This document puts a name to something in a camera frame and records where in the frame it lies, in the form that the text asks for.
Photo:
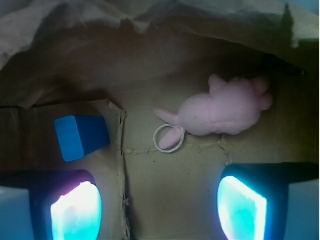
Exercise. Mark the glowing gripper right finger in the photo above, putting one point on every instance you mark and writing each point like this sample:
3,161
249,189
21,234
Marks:
270,201

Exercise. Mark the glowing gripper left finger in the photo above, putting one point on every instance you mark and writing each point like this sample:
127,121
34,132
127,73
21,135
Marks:
49,205

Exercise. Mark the brown paper bag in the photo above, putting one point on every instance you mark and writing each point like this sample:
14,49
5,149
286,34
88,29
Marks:
120,59

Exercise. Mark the blue rectangular block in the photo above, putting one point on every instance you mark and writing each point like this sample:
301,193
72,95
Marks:
81,135

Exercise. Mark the pink plush bunny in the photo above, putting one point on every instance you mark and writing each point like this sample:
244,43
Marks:
229,107

